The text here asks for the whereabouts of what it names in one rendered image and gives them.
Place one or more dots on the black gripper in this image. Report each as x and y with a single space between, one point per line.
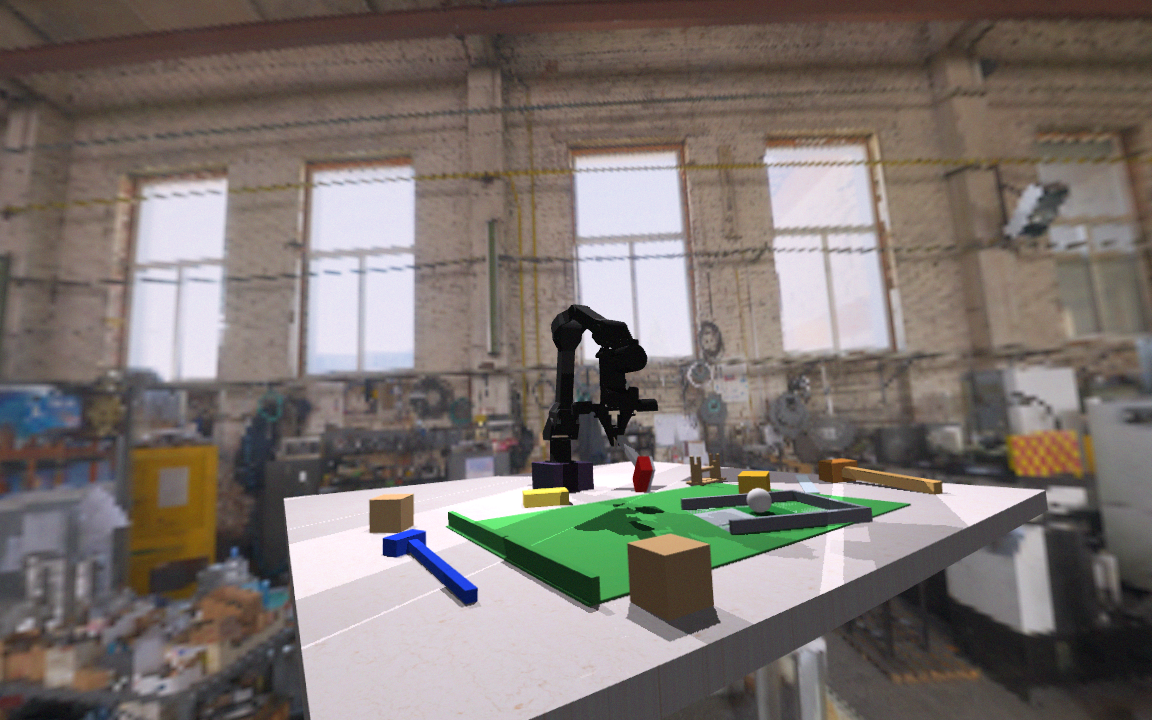
602 412

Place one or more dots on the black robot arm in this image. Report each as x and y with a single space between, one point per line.
625 355

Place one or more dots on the green putting mat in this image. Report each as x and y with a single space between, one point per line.
594 535

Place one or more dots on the white ball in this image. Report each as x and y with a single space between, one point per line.
759 500

